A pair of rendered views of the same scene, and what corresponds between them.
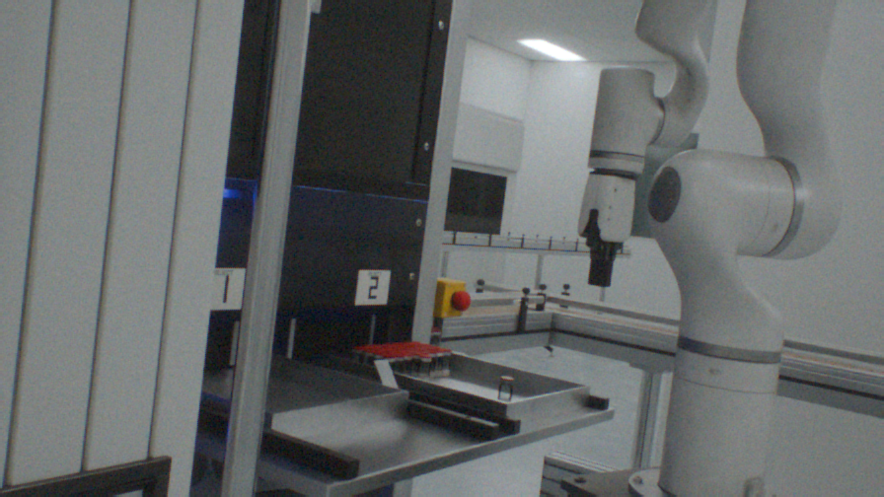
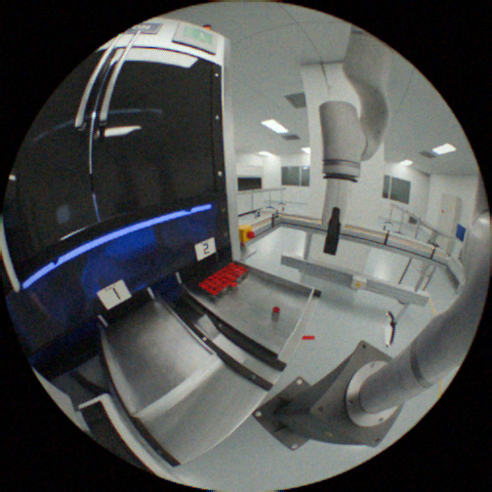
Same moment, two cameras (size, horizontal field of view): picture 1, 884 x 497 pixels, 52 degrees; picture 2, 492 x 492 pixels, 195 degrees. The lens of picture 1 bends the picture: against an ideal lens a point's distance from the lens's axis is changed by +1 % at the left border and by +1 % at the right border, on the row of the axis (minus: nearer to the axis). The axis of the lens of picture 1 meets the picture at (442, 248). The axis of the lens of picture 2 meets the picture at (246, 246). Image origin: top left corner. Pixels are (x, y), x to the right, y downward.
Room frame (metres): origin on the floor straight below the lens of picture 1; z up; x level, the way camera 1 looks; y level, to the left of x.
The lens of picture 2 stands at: (1.12, -0.07, 1.24)
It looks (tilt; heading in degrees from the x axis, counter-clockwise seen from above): 25 degrees down; 4
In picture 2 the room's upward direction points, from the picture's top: 3 degrees counter-clockwise
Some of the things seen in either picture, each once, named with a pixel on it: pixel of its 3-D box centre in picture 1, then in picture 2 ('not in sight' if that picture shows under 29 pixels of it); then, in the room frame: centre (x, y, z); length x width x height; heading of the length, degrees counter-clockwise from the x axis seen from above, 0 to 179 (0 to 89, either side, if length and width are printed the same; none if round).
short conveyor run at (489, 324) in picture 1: (459, 317); (253, 227); (2.11, -0.06, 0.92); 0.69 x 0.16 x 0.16; 145
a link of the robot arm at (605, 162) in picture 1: (616, 165); (340, 171); (1.41, -0.25, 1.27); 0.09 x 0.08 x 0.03; 145
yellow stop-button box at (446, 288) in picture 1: (441, 297); (242, 232); (1.80, -0.01, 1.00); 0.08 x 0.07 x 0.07; 55
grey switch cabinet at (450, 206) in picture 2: not in sight; (447, 223); (3.13, -7.08, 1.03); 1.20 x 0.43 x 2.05; 145
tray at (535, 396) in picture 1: (459, 381); (251, 297); (1.46, -0.05, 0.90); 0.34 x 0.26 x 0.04; 55
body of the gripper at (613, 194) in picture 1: (610, 204); (338, 199); (1.41, -0.25, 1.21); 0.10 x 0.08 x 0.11; 145
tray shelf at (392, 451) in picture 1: (369, 403); (205, 329); (1.34, 0.08, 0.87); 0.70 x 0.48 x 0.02; 145
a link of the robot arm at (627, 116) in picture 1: (625, 111); (341, 134); (1.41, -0.25, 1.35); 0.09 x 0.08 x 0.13; 110
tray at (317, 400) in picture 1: (255, 386); (143, 343); (1.25, 0.23, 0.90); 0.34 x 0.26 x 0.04; 55
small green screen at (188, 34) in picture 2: not in sight; (197, 36); (1.56, 0.11, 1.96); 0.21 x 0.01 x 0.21; 145
